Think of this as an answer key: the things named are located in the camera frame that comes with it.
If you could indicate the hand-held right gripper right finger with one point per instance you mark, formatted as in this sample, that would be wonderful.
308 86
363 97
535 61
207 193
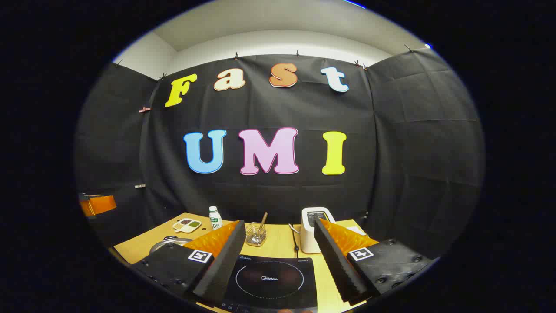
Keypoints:
341 265

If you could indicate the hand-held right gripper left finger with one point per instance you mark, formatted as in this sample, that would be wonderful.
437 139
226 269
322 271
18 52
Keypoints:
221 265

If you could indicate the white divided spice dish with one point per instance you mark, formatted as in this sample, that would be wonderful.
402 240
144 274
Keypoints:
186 225

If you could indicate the black induction cooktop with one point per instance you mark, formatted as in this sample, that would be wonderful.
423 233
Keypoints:
269 278

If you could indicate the stainless steel pot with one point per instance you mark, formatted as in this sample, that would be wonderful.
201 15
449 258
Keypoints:
167 244

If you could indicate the white toaster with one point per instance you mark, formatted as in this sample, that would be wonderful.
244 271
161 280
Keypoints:
309 239

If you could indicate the white plastic bottle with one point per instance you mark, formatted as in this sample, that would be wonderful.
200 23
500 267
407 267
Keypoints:
215 219

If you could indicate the black backdrop cloth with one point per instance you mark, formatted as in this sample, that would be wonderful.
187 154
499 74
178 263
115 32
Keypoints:
391 152

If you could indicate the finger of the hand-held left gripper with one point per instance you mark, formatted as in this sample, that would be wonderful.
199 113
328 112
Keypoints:
100 205

